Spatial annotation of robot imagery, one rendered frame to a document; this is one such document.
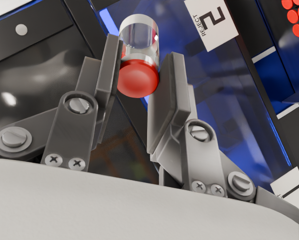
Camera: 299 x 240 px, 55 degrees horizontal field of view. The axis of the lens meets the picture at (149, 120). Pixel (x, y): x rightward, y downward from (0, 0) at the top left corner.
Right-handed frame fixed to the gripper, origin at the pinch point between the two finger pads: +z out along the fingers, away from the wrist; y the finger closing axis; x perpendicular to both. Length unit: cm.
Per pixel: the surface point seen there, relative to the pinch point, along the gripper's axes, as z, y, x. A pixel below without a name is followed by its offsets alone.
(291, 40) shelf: 38.1, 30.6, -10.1
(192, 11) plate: 33.8, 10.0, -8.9
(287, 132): 31, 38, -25
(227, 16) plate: 34.5, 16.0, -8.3
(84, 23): 29.4, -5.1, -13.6
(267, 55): 40, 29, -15
